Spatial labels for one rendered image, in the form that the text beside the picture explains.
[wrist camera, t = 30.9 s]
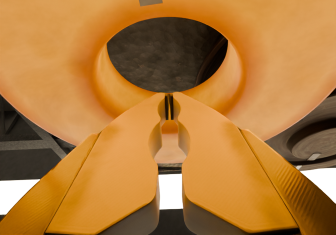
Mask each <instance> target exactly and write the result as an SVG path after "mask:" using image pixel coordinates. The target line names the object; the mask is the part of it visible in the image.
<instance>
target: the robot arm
mask: <svg viewBox="0 0 336 235"><path fill-rule="evenodd" d="M169 107H170V118H171V120H174V122H175V123H176V124H177V125H178V147H179V148H180V149H181V150H182V151H183V152H184V154H185V156H186V159H185V160H184V162H183V163H182V170H181V198H182V207H183V217H184V222H185V225H186V226H187V228H188V229H189V230H190V231H192V232H193V233H195V234H196V235H336V203H335V202H334V201H333V200H332V199H331V198H330V197H329V196H328V195H327V194H326V193H325V192H324V191H323V190H321V189H320V188H319V187H318V186H317V185H316V184H315V183H314V182H312V181H311V180H310V179H309V178H308V177H307V176H305V175H304V174H303V173H302V172H300V171H299V170H298V169H297V168H296V167H294V166H293V165H292V164H291V163H289V162H288V161H287V160H286V159H285V158H283V157H282V156H281V155H280V154H278V153H277V152H276V151H275V150H273V149H272V148H271V147H270V146H269V145H267V144H266V143H265V142H264V141H262V140H261V139H260V138H259V137H258V136H256V135H255V134H254V133H253V132H251V131H250V130H249V129H240V128H238V127H237V126H236V125H235V124H234V123H233V122H231V121H230V120H229V119H227V118H226V117H225V116H223V115H222V114H220V113H219V112H217V111H216V110H214V109H212V108H210V107H208V106H206V105H205V104H203V103H201V102H199V101H197V100H195V99H193V98H191V97H189V96H187V95H185V94H183V93H181V92H173V93H164V92H159V93H156V94H155V95H153V96H151V97H150V98H148V99H146V100H144V101H143V102H141V103H139V104H137V105H136V106H134V107H132V108H130V109H129V110H127V111H126V112H124V113H123V114H121V115H120V116H118V117H117V118H116V119H114V120H113V121H112V122H111V123H110V124H109V125H107V126H106V127H105V128H104V129H103V130H102V131H101V132H100V133H91V134H90V135H89V136H88V137H87V138H86V139H84V140H83V141H82V142H81V143H80V144H79V145H78V146H77V147H76V148H74V149H73V150H72V151H71V152H70V153H69V154H68V155H67V156H66V157H64V158H63V159H62V160H61V161H60V162H59V163H58V164H57V165H56V166H54V167H53V168H52V169H51V170H50V171H49V172H48V173H47V174H46V175H44V176H43V177H42V178H41V179H40V180H39V181H38V182H37V183H36V184H35V185H33V186H32V187H31V188H30V189H29V190H28V191H27V192H26V193H25V194H24V195H23V196H22V197H21V198H20V199H19V200H18V201H17V202H16V203H15V204H14V206H13V207H12V208H11V209H10V210H9V211H8V212H7V213H6V214H5V216H4V217H3V218H2V219H1V220H0V235H149V234H150V233H152V232H153V231H154V230H155V229H156V227H157V225H158V223H159V214H160V200H161V194H160V182H159V171H158V165H157V163H156V162H155V160H154V158H155V156H156V154H157V153H158V151H159V150H160V149H161V148H162V145H163V143H162V128H161V127H162V125H163V124H164V123H165V122H166V120H169Z"/></svg>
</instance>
